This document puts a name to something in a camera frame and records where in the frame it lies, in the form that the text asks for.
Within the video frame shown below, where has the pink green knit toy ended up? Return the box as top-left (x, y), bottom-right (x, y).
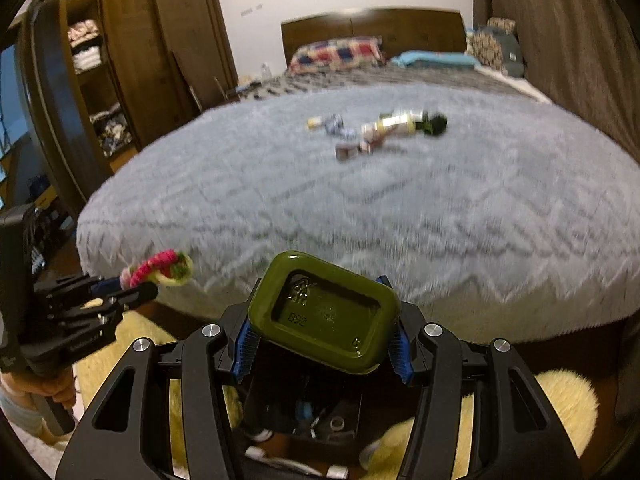
top-left (119, 249), bottom-right (193, 289)

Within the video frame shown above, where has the large green bottle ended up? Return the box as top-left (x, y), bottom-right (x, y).
top-left (247, 250), bottom-right (401, 375)

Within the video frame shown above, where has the blue white cloth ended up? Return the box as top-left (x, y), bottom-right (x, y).
top-left (322, 115), bottom-right (358, 139)

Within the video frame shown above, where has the white yellow tube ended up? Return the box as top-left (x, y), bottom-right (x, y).
top-left (360, 113), bottom-right (416, 143)

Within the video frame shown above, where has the white cream tube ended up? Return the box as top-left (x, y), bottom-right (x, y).
top-left (306, 116), bottom-right (330, 130)

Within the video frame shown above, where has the small green bottle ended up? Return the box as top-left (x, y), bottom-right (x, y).
top-left (404, 110), bottom-right (448, 136)

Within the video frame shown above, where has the person left hand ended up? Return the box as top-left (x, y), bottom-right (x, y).
top-left (1, 367), bottom-right (77, 411)

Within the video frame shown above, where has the yellow fluffy rug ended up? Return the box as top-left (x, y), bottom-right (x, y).
top-left (58, 306), bottom-right (598, 479)

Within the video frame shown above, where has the wooden wardrobe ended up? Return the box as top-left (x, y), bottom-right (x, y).
top-left (1, 0), bottom-right (238, 214)

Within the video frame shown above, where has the plaid pillow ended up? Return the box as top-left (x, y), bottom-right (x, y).
top-left (288, 37), bottom-right (386, 74)

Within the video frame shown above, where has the zebra striped bed sheet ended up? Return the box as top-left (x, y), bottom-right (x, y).
top-left (239, 65), bottom-right (525, 101)

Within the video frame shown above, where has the blue pillow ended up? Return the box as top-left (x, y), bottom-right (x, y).
top-left (390, 50), bottom-right (480, 68)

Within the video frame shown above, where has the wooden headboard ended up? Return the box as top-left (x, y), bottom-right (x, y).
top-left (281, 8), bottom-right (466, 63)

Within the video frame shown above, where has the brown curtain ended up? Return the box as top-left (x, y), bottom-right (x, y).
top-left (473, 0), bottom-right (639, 157)

